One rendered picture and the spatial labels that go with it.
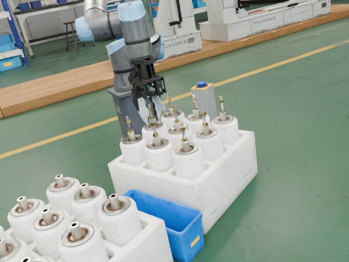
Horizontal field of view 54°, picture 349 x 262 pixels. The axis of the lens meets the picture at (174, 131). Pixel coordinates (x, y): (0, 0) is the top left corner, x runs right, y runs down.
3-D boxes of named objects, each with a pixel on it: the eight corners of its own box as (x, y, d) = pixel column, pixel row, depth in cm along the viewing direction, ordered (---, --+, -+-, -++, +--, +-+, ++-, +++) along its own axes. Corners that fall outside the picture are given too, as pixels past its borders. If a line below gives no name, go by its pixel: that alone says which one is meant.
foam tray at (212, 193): (119, 205, 129) (107, 164, 122) (178, 157, 156) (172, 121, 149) (205, 235, 106) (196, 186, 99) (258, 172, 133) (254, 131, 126)
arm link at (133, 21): (143, -1, 99) (143, -1, 91) (151, 37, 103) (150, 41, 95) (117, 3, 99) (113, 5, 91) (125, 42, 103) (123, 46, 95)
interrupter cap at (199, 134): (219, 129, 116) (219, 127, 116) (215, 139, 110) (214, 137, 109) (198, 129, 119) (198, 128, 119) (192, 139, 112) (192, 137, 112)
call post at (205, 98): (201, 154, 155) (190, 89, 143) (209, 147, 160) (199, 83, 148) (214, 156, 151) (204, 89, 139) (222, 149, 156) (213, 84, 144)
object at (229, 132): (233, 172, 123) (227, 127, 116) (211, 167, 129) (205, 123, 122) (246, 160, 129) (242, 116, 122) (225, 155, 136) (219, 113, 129)
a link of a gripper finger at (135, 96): (134, 112, 105) (132, 83, 102) (132, 111, 106) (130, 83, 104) (148, 109, 107) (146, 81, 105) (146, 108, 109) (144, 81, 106)
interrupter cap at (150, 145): (164, 138, 118) (164, 135, 117) (172, 145, 111) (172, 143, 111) (144, 144, 115) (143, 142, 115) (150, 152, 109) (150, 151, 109)
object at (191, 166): (175, 198, 114) (165, 151, 107) (196, 186, 119) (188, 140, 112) (193, 210, 107) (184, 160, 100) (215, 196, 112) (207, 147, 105)
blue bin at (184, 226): (116, 235, 113) (107, 206, 109) (138, 216, 121) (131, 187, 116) (188, 269, 95) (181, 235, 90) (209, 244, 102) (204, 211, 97)
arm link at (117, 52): (113, 67, 171) (107, 39, 165) (140, 62, 170) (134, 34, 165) (111, 72, 160) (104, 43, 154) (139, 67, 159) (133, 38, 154)
